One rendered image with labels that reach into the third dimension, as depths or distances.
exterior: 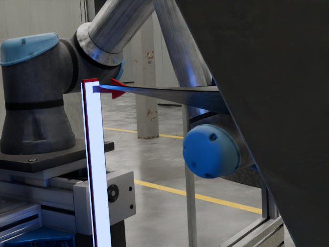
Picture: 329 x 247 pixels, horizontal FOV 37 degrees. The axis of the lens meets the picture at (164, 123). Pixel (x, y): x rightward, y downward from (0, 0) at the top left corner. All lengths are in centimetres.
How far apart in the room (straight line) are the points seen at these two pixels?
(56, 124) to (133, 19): 26
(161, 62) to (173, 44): 1090
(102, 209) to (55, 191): 34
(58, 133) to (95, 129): 41
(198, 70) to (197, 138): 10
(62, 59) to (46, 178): 24
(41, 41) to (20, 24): 139
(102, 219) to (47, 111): 42
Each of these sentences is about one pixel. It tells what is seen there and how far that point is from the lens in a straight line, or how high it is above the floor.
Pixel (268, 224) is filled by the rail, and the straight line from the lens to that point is 106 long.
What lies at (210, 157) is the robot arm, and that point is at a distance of 67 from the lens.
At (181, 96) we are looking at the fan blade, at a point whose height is 117.
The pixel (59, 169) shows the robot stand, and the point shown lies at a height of 101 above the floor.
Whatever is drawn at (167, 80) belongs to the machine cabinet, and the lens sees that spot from 1150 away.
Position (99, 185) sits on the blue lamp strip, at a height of 106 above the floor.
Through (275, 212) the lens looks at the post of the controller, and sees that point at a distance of 109.
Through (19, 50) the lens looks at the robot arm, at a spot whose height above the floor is 124.
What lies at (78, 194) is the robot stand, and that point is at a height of 98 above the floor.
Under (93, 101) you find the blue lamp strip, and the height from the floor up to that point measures 117.
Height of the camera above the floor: 122
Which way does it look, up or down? 8 degrees down
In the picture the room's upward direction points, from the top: 3 degrees counter-clockwise
